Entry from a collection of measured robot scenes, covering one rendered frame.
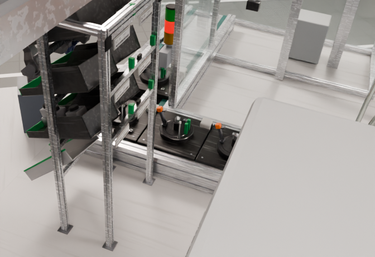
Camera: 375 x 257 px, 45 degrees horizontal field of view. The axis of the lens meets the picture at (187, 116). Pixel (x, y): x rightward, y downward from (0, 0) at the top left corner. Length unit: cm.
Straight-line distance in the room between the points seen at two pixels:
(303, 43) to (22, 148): 159
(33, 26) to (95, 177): 163
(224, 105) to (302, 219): 196
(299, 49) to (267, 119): 234
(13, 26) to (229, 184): 17
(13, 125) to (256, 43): 150
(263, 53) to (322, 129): 238
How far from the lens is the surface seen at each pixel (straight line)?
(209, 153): 178
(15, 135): 206
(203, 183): 175
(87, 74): 121
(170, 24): 182
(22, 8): 20
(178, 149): 178
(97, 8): 117
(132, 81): 147
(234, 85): 239
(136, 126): 188
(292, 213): 29
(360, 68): 282
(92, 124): 131
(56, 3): 22
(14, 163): 193
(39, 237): 166
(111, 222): 151
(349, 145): 35
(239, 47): 276
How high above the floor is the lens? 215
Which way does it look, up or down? 37 degrees down
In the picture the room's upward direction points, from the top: 6 degrees clockwise
